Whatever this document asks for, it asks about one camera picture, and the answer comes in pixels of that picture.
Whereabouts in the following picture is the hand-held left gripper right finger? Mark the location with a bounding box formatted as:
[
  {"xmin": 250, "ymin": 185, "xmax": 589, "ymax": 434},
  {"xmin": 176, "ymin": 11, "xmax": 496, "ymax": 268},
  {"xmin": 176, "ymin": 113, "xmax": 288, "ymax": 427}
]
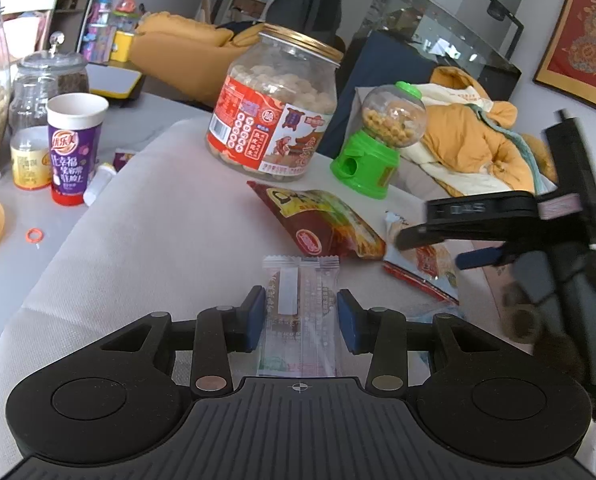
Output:
[{"xmin": 336, "ymin": 288, "xmax": 485, "ymax": 396}]

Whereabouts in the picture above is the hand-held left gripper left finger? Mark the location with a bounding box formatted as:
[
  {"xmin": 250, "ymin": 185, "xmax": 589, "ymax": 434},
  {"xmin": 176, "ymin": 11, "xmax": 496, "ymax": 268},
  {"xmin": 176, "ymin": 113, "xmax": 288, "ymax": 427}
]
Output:
[{"xmin": 90, "ymin": 285, "xmax": 269, "ymax": 396}]

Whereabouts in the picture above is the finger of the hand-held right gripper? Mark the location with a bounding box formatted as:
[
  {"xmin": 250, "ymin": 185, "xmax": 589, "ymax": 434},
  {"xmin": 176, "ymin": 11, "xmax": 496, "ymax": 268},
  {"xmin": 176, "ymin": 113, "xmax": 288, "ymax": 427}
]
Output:
[
  {"xmin": 394, "ymin": 190, "xmax": 547, "ymax": 252},
  {"xmin": 454, "ymin": 244, "xmax": 522, "ymax": 271}
]

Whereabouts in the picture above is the clear snack packet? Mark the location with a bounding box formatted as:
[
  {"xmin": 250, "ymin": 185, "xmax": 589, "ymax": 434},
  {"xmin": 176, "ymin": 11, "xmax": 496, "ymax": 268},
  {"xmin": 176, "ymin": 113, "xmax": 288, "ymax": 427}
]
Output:
[{"xmin": 256, "ymin": 254, "xmax": 341, "ymax": 379}]

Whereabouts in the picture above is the white snack packet red border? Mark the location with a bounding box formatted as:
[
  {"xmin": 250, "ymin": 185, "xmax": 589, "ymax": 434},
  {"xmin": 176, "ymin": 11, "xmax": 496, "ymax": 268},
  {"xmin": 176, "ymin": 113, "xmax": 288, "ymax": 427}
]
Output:
[{"xmin": 382, "ymin": 209, "xmax": 462, "ymax": 304}]

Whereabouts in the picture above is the orange and cream quilt pile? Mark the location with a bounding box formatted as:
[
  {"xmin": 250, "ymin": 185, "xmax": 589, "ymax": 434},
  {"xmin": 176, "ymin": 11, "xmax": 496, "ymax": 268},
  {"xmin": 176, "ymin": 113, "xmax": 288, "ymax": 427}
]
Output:
[{"xmin": 397, "ymin": 66, "xmax": 559, "ymax": 199}]

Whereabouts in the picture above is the dark red snack packet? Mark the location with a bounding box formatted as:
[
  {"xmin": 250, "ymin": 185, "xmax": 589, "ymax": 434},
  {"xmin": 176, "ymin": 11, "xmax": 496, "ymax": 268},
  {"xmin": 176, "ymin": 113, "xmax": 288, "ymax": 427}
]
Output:
[{"xmin": 246, "ymin": 179, "xmax": 387, "ymax": 262}]

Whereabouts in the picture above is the green candy dispenser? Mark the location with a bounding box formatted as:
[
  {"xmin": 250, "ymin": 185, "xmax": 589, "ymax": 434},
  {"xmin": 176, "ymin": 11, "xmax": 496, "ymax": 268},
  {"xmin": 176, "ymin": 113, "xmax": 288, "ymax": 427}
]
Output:
[{"xmin": 330, "ymin": 81, "xmax": 428, "ymax": 201}]

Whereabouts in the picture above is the white cloth mat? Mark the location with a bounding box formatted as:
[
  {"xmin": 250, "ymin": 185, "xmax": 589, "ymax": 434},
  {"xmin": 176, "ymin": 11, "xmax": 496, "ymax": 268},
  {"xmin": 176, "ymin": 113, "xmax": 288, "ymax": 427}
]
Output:
[{"xmin": 0, "ymin": 118, "xmax": 506, "ymax": 413}]

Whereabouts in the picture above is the glass fish tank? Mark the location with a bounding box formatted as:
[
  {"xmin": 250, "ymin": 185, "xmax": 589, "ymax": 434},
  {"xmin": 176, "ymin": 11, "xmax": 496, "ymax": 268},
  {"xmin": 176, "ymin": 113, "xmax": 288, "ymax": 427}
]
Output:
[{"xmin": 354, "ymin": 0, "xmax": 524, "ymax": 76}]

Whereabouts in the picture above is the white tube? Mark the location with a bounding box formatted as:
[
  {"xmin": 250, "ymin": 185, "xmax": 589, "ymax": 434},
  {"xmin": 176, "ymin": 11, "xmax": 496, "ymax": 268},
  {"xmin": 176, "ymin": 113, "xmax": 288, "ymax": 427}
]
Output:
[{"xmin": 83, "ymin": 162, "xmax": 118, "ymax": 207}]

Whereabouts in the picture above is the small purple packet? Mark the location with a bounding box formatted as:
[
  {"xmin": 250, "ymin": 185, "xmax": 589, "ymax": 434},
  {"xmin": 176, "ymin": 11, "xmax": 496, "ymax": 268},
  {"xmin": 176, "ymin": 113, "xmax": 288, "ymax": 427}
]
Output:
[{"xmin": 113, "ymin": 148, "xmax": 139, "ymax": 172}]

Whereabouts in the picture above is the peanut jar with gold lid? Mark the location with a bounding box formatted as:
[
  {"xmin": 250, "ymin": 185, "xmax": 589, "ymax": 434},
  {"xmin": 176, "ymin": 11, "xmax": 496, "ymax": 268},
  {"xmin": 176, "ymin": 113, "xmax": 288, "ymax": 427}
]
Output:
[{"xmin": 206, "ymin": 23, "xmax": 346, "ymax": 183}]

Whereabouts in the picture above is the purple paper drink cup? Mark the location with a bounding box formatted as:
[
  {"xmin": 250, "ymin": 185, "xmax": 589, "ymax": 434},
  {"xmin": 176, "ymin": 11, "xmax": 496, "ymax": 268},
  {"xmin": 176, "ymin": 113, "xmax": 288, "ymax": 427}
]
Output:
[{"xmin": 46, "ymin": 93, "xmax": 110, "ymax": 208}]

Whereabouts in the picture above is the dark grey jacket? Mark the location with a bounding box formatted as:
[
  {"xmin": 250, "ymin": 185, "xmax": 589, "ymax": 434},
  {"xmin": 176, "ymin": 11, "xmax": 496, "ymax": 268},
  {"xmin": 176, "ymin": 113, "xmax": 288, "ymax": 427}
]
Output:
[{"xmin": 264, "ymin": 0, "xmax": 345, "ymax": 57}]

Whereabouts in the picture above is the orange chair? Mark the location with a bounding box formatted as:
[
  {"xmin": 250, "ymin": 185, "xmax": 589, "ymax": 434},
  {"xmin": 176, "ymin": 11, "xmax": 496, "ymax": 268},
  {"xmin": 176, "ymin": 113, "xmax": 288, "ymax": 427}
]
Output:
[{"xmin": 127, "ymin": 11, "xmax": 265, "ymax": 112}]

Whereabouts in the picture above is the small bottle with yellow label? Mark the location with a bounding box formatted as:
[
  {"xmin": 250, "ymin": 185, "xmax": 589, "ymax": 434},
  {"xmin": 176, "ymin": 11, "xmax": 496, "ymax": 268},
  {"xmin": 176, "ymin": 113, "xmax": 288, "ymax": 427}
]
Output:
[{"xmin": 10, "ymin": 127, "xmax": 54, "ymax": 192}]

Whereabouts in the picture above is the yellow-edged tablet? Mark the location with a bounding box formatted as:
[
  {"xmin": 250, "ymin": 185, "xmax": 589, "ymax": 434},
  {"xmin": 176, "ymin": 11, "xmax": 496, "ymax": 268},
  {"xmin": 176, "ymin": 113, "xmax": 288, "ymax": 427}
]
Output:
[{"xmin": 85, "ymin": 62, "xmax": 145, "ymax": 102}]

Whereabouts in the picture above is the yellow toy box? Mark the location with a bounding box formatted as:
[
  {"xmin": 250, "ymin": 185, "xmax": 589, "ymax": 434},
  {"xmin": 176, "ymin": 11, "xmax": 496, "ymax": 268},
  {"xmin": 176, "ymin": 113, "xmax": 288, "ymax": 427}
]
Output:
[{"xmin": 111, "ymin": 29, "xmax": 137, "ymax": 64}]

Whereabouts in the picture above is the glass jar with dark contents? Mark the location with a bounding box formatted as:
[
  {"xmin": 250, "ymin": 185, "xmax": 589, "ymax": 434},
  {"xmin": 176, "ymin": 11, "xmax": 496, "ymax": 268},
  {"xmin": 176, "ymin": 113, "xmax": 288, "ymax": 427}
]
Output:
[{"xmin": 8, "ymin": 32, "xmax": 91, "ymax": 134}]

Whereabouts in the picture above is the red framed wall picture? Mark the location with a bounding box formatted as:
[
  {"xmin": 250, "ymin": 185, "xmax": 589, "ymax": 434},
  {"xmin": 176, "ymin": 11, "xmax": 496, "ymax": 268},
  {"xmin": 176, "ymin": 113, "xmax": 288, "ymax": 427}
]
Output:
[{"xmin": 532, "ymin": 0, "xmax": 596, "ymax": 121}]

